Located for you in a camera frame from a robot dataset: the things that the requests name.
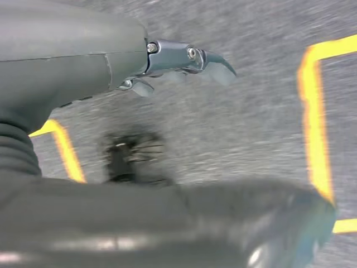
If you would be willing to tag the black floor object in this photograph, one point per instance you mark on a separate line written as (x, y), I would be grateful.
(122, 162)

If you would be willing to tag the yellow floor tape square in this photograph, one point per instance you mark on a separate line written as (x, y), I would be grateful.
(68, 155)
(315, 129)

